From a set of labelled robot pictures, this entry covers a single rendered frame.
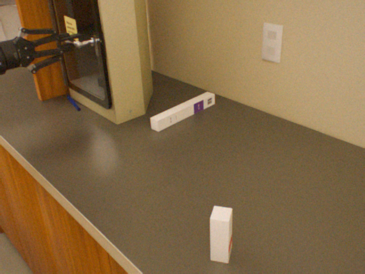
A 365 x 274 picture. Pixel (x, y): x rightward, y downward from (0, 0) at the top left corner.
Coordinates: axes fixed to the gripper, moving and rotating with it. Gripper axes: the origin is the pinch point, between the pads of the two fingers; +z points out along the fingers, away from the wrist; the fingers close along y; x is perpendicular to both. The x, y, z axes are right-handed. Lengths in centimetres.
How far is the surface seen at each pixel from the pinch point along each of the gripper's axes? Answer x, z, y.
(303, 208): -75, 13, -27
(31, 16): 26.1, -0.4, 3.9
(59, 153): -14.5, -16.0, -26.1
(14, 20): 119, 23, -13
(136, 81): -10.7, 14.6, -13.8
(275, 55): -39, 48, -8
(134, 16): -10.9, 16.2, 5.8
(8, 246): 76, -22, -119
